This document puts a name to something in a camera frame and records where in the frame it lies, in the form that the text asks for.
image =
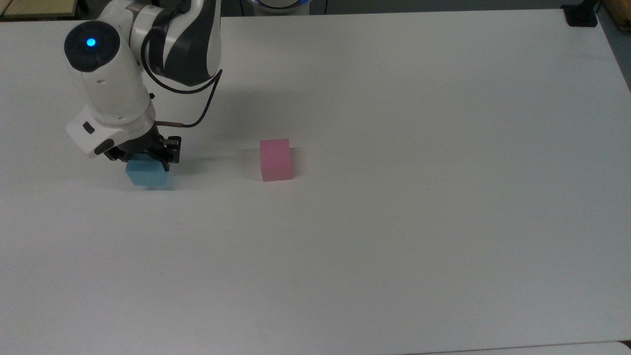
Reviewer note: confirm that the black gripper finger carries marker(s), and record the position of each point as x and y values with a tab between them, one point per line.
118	155
170	150

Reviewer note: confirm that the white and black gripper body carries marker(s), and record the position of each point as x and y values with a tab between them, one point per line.
106	133

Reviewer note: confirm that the blue cube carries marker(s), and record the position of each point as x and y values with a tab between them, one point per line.
147	175

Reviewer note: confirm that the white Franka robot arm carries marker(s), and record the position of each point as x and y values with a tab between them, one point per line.
111	74

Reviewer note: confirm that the pink cube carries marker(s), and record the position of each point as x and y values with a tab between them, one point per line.
275	158

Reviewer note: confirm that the wooden side table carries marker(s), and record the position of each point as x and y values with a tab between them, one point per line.
37	8

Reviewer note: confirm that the black table clamp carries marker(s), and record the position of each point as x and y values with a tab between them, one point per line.
581	16

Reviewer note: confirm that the wooden board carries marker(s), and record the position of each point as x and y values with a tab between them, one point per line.
620	13

